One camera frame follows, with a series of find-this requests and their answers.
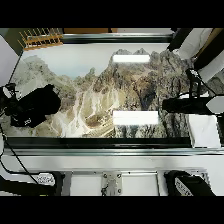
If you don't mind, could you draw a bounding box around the silver frame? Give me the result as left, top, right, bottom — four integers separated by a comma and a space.
0, 32, 224, 197

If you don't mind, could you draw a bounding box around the black garment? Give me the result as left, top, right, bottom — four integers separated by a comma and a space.
167, 28, 194, 53

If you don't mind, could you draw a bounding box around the white folded garment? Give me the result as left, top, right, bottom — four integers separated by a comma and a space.
187, 114, 222, 148

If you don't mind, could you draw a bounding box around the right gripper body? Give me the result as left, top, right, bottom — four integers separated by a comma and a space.
162, 97, 194, 115

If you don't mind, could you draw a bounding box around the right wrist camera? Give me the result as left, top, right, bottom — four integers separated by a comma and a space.
185, 68, 202, 98

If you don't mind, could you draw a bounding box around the black T-shirt with white print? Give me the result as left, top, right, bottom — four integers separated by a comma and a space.
9, 83, 63, 129

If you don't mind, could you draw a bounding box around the black cable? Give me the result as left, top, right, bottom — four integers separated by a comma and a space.
0, 123, 39, 185

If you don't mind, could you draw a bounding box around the brown clothes hanger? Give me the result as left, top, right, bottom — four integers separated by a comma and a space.
18, 28, 64, 52

